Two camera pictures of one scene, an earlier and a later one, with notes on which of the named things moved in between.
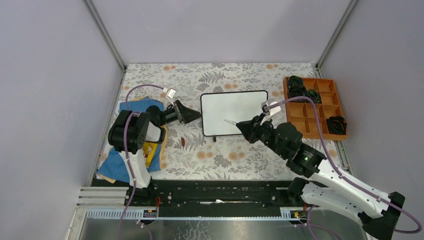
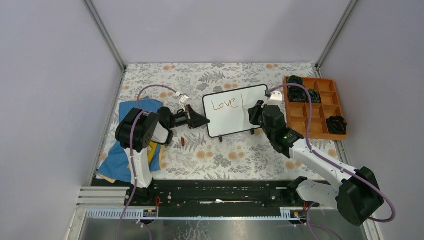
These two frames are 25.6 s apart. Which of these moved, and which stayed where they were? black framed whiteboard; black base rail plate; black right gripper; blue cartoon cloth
Moved: black right gripper
Stayed: blue cartoon cloth; black framed whiteboard; black base rail plate
